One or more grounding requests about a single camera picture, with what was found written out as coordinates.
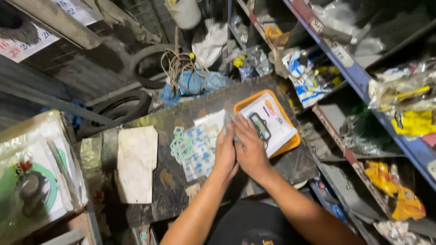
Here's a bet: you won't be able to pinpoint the grey-green gasket piece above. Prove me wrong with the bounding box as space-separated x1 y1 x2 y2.
222 112 243 143

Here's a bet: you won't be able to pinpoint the blue metal shelf of parts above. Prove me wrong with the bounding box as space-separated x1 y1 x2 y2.
228 0 436 245

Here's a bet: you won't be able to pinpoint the white plastic jug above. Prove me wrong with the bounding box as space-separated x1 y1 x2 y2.
165 0 202 30

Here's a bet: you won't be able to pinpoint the gasket set in clear packet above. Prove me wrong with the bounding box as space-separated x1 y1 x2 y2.
239 93 297 158

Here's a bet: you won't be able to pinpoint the person's left hand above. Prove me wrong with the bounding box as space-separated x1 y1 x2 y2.
213 122 240 179

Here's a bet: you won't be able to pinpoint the white cloth rag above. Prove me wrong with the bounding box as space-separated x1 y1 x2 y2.
191 19 229 69

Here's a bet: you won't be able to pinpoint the wall calendar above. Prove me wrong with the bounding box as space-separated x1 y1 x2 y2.
0 0 99 64

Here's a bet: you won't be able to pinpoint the black rubber tyre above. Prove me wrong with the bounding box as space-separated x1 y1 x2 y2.
76 89 152 141

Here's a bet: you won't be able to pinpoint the blue printed gasket packet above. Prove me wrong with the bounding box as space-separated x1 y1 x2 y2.
182 123 220 182

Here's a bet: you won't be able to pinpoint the loose green paper gaskets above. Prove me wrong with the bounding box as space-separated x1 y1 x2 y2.
170 127 195 165

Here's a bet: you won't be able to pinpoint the dark worn workbench board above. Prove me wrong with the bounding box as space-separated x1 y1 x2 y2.
125 76 320 229

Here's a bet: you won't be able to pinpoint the black rubber ring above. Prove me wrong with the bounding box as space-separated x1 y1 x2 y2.
129 44 178 90

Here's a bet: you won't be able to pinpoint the blue plastic bag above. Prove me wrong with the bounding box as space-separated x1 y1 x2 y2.
161 70 234 108

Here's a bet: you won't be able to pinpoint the coil of tan wire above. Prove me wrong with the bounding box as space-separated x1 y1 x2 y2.
161 50 209 96

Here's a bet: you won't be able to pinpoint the person's right hand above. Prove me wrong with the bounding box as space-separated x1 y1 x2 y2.
231 113 273 184

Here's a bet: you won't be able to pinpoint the orange plastic tray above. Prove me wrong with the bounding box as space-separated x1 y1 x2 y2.
233 89 302 159

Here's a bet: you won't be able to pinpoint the person's black clothing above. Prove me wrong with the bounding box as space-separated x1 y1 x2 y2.
206 199 310 245

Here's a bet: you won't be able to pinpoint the large gasket kit packet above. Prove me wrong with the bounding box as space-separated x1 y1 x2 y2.
0 110 89 239

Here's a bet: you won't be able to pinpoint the dirty white paper sheet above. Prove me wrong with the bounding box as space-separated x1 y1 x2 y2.
114 125 159 205

